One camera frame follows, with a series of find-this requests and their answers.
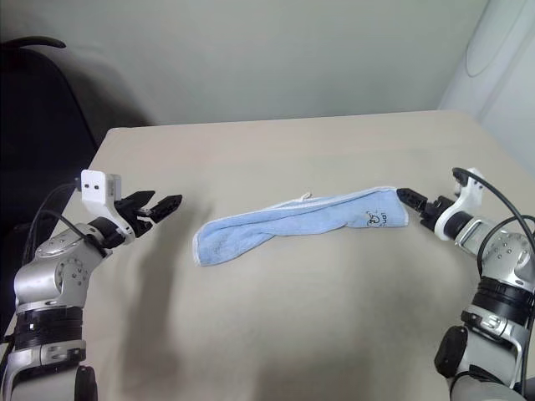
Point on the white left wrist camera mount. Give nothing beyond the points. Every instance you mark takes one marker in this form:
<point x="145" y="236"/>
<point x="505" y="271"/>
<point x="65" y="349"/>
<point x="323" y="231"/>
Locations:
<point x="95" y="190"/>

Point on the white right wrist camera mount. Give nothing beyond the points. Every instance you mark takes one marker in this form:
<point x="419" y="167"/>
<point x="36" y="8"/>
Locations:
<point x="455" y="206"/>

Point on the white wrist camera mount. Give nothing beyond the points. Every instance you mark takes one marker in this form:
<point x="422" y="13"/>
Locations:
<point x="455" y="206"/>
<point x="95" y="190"/>

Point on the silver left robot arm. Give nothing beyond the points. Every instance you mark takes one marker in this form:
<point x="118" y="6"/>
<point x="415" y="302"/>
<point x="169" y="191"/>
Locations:
<point x="46" y="275"/>

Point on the black chair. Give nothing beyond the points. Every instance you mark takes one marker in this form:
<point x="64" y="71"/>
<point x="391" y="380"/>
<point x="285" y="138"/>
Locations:
<point x="37" y="138"/>

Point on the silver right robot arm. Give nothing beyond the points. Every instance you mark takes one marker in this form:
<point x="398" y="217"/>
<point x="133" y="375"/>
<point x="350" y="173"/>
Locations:
<point x="497" y="292"/>

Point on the white curved panel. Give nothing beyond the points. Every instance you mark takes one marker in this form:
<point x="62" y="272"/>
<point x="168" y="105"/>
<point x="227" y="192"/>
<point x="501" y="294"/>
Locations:
<point x="493" y="62"/>

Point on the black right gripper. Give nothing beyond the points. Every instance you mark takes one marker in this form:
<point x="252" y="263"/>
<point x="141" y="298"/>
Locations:
<point x="436" y="209"/>

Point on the light blue towel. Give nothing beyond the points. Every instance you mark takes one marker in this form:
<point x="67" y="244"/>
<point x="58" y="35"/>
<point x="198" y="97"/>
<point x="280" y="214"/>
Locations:
<point x="292" y="225"/>

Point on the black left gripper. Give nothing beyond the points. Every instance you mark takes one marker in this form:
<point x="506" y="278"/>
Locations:
<point x="134" y="219"/>

